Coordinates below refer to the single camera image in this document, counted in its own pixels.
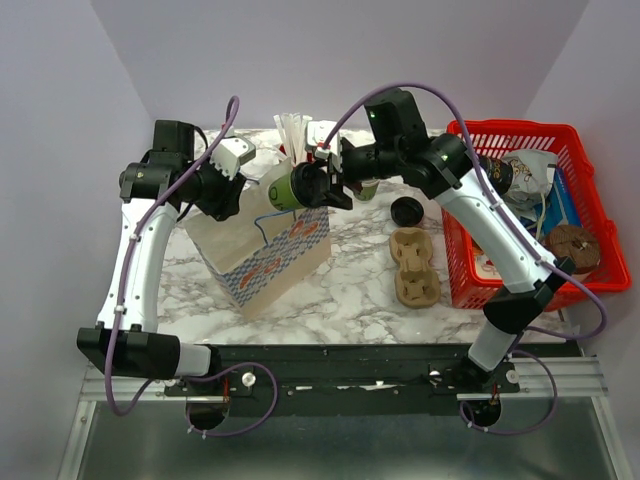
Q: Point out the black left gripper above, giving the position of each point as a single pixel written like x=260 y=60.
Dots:
x=227 y=202

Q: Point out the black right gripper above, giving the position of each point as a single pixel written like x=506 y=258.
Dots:
x=339 y=179

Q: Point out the black plastic cup lid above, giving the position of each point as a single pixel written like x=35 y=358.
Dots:
x=310 y=184

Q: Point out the checkered paper takeout bag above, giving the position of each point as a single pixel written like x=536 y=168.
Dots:
x=260 y=253

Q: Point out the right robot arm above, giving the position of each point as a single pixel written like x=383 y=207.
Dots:
x=382 y=136

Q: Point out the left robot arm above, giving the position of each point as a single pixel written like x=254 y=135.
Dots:
x=125 y=341

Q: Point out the red plastic straw holder cup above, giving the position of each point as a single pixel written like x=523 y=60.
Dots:
x=308 y=155

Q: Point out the black lid stack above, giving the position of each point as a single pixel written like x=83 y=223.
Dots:
x=406 y=212

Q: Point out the white wrapped straws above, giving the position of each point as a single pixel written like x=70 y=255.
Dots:
x=291 y=129

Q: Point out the brown pulp cup carrier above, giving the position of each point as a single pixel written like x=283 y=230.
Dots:
x=416 y=283

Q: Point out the dark printed cup in basket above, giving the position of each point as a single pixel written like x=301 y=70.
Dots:
x=499 y=173

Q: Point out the crumpled silver snack bag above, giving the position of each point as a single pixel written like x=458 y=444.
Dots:
x=533 y=174

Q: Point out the red plastic basket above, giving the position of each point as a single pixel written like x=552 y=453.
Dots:
x=496 y=137

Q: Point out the blue package in basket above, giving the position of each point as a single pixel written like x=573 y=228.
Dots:
x=560 y=208

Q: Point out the brown round cake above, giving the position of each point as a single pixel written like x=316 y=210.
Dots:
x=577 y=243

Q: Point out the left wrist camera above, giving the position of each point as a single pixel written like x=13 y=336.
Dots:
x=230 y=154

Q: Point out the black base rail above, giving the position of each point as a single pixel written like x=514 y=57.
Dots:
x=344 y=380

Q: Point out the aluminium frame rail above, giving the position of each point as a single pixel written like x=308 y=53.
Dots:
x=525 y=378

